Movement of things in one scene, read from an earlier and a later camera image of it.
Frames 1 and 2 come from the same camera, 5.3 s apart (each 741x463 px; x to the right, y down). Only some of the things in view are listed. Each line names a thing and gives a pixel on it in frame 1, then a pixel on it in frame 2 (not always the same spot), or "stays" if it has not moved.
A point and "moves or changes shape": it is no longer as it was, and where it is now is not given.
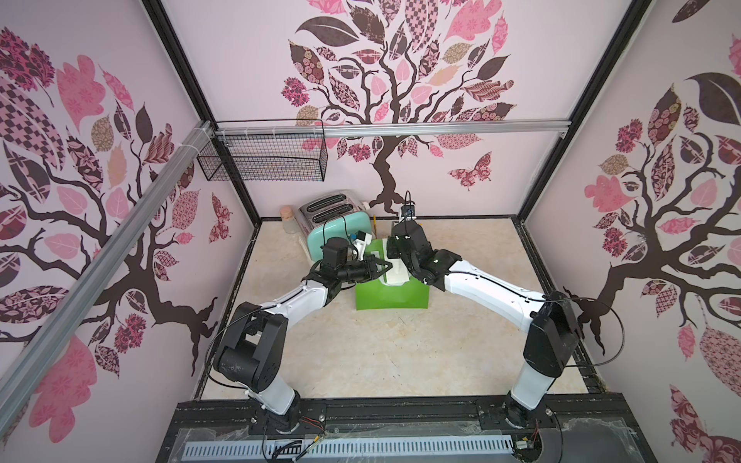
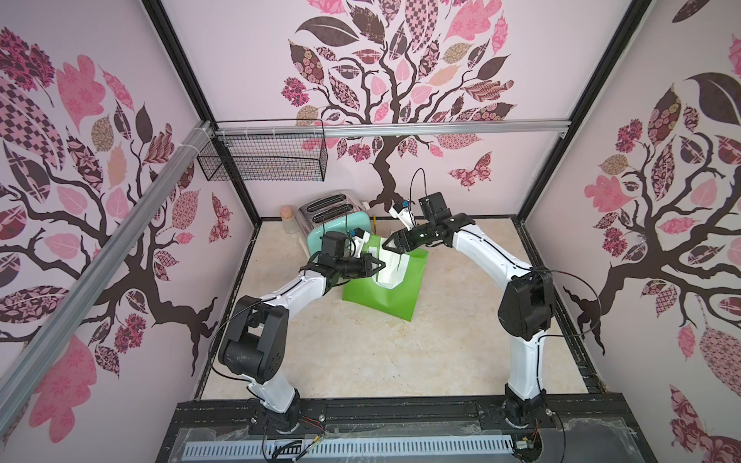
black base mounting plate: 583,429 stays
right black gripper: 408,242 -> 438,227
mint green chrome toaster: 332,215 stays
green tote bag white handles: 394,288 moves or changes shape
